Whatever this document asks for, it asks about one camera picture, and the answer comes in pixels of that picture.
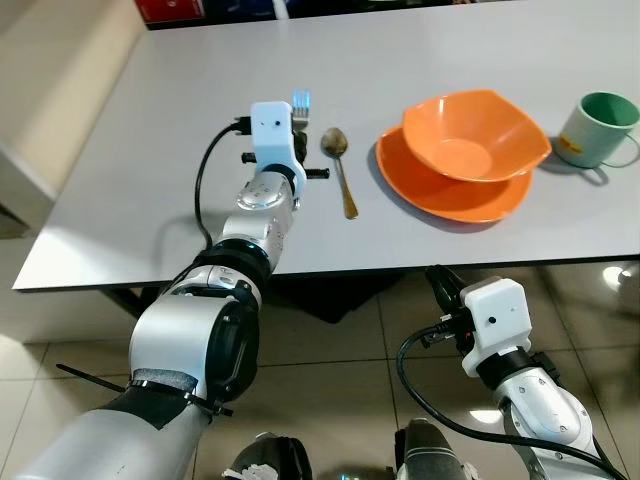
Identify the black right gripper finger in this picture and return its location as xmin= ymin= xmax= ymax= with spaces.
xmin=425 ymin=264 xmax=466 ymax=301

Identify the orange round plate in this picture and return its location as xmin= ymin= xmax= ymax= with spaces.
xmin=376 ymin=125 xmax=534 ymax=224

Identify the orange square bowl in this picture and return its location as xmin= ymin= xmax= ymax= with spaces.
xmin=401 ymin=89 xmax=553 ymax=184

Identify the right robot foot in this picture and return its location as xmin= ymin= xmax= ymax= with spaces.
xmin=393 ymin=418 xmax=483 ymax=480

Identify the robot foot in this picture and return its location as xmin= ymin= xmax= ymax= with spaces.
xmin=393 ymin=418 xmax=483 ymax=480
xmin=222 ymin=432 xmax=313 ymax=480

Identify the red cardboard box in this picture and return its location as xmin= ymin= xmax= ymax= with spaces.
xmin=133 ymin=0 xmax=206 ymax=26

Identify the green white mug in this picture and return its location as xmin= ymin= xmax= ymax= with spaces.
xmin=553 ymin=91 xmax=640 ymax=171

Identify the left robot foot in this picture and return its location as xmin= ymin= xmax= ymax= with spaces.
xmin=222 ymin=432 xmax=313 ymax=480

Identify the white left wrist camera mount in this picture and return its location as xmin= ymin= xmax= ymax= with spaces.
xmin=248 ymin=100 xmax=309 ymax=191

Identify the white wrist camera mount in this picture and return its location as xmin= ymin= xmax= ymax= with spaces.
xmin=457 ymin=278 xmax=533 ymax=378
xmin=248 ymin=100 xmax=309 ymax=191

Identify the metal spoon with gold handle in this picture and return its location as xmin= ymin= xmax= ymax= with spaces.
xmin=320 ymin=127 xmax=360 ymax=221

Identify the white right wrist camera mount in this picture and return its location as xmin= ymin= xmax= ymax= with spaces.
xmin=457 ymin=278 xmax=533 ymax=378

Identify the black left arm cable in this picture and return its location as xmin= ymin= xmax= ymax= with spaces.
xmin=193 ymin=117 xmax=253 ymax=251

